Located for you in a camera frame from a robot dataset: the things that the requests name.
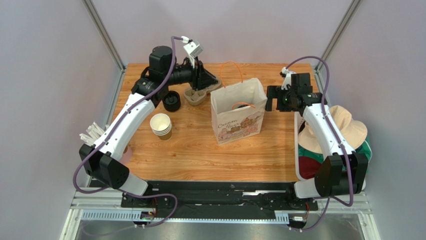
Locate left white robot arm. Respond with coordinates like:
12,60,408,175
79,41,219,196

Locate green garment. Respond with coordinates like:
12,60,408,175
298,136,373,168

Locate aluminium frame base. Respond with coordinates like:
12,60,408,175
60,189,381,240

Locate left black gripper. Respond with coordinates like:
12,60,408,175
164,56,219,92

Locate stack of paper cups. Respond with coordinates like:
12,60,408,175
149,113,173,141

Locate stack of black lids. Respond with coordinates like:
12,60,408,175
162,90,181,112

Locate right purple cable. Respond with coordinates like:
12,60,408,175
285,55,355,233

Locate purple cable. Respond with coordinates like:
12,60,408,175
72,35,186,228
285,55,355,233

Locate white plastic basket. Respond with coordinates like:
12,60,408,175
296,105,368,177

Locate dark red garment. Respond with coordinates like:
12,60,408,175
298,156,324,180

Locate paper takeout bag orange handles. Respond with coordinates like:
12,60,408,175
210,71,267,146

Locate beige bucket hat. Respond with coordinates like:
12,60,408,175
298,103,368,156

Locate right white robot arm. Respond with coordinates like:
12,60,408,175
265,70,368,199

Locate pink cup with straws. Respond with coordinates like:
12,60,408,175
79,122,133,165

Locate single black cup lid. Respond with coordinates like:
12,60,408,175
232,104,251,110

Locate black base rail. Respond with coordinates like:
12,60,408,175
119,180,319,220

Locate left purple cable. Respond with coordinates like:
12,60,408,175
72,35,186,228

